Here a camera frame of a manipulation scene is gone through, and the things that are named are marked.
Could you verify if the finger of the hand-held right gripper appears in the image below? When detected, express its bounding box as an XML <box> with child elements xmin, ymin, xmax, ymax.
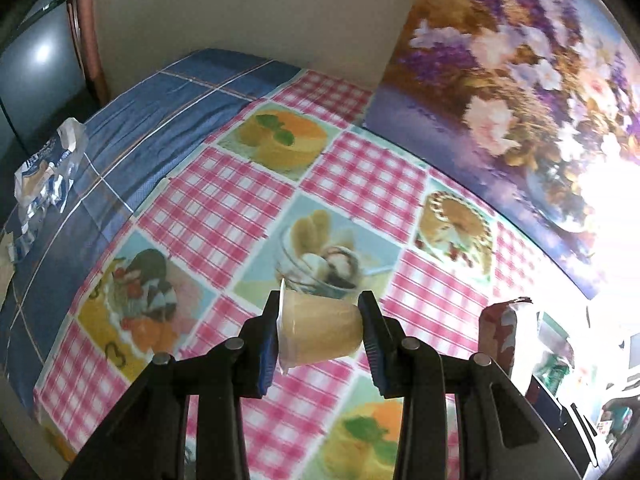
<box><xmin>529</xmin><ymin>376</ymin><xmax>602</xmax><ymax>480</ymax></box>

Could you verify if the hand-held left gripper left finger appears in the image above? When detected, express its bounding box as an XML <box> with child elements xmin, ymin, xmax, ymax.
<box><xmin>62</xmin><ymin>290</ymin><xmax>281</xmax><ymax>480</ymax></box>

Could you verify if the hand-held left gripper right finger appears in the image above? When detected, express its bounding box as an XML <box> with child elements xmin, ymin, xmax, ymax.
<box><xmin>357</xmin><ymin>290</ymin><xmax>583</xmax><ymax>480</ymax></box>

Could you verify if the pale yellow pudding cup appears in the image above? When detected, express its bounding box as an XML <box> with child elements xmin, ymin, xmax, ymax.
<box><xmin>278</xmin><ymin>278</ymin><xmax>365</xmax><ymax>377</ymax></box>

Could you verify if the pink snack packet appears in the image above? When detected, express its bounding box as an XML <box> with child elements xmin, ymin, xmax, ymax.
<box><xmin>477</xmin><ymin>297</ymin><xmax>538</xmax><ymax>396</ymax></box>

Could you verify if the blue plaid cloth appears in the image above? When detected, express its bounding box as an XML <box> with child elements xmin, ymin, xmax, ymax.
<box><xmin>0</xmin><ymin>49</ymin><xmax>301</xmax><ymax>386</ymax></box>

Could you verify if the paper slip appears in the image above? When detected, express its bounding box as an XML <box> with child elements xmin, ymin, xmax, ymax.
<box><xmin>0</xmin><ymin>232</ymin><xmax>16</xmax><ymax>306</ymax></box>

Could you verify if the crumpled blue and white wrapper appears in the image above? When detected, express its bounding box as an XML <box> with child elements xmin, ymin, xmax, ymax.
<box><xmin>12</xmin><ymin>117</ymin><xmax>90</xmax><ymax>261</ymax></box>

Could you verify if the flower painting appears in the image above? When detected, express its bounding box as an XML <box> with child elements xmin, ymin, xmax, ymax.
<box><xmin>362</xmin><ymin>0</ymin><xmax>640</xmax><ymax>301</ymax></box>

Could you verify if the brown wooden frame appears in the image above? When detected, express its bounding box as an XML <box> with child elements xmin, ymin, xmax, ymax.
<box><xmin>70</xmin><ymin>0</ymin><xmax>111</xmax><ymax>108</ymax></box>

